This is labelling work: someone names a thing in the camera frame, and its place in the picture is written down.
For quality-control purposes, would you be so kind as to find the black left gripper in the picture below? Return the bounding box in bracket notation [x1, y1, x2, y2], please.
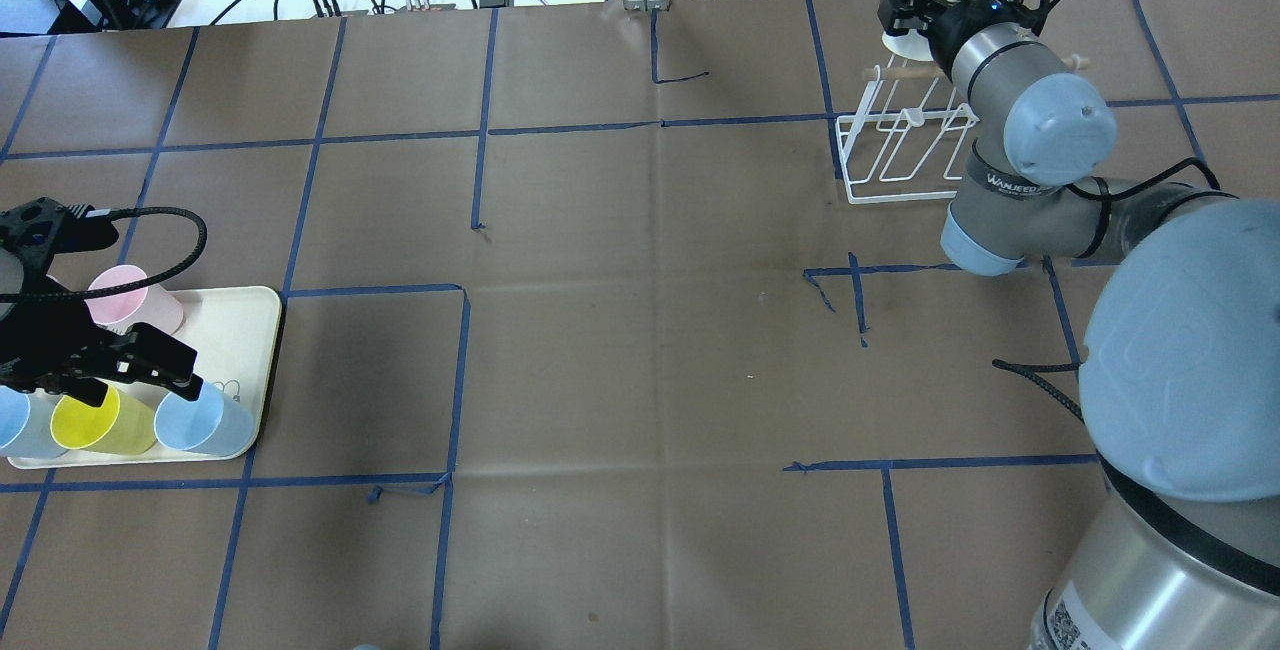
[1, 200, 204, 407]

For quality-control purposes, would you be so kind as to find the pink plastic cup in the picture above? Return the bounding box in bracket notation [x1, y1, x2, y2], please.
[86, 264, 186, 334]

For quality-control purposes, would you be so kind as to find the white wire cup rack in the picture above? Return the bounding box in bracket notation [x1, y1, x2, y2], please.
[835, 56, 979, 205]

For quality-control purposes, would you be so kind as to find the light blue cup tray corner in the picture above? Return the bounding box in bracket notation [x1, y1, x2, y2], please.
[1, 386, 67, 459]

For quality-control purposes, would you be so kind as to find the light blue cup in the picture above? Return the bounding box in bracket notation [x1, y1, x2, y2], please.
[154, 381, 257, 457]

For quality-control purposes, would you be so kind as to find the cream tray with bunny print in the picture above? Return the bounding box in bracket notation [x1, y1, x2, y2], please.
[3, 287, 282, 471]

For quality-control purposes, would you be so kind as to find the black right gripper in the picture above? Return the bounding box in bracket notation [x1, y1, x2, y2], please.
[878, 0, 1011, 61]

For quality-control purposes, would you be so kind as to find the yellow plastic cup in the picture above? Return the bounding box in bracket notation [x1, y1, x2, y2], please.
[50, 386, 157, 457]

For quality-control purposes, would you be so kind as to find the wooden dowel rack handle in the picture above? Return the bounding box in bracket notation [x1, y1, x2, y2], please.
[861, 54, 1091, 82]

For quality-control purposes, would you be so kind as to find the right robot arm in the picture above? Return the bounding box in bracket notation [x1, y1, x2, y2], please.
[878, 0, 1279, 649]

